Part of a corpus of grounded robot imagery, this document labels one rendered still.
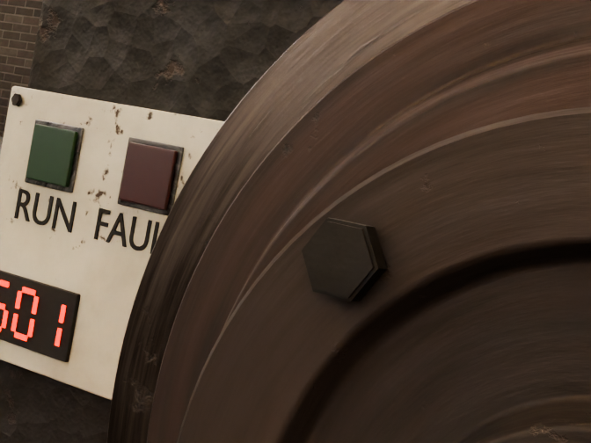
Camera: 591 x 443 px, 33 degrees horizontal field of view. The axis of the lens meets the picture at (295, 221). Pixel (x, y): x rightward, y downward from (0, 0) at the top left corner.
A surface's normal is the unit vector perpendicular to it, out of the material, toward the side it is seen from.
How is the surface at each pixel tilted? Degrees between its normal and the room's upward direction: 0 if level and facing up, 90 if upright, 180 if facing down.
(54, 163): 90
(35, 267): 90
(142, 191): 90
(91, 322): 90
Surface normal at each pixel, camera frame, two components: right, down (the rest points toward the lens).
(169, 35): -0.50, -0.05
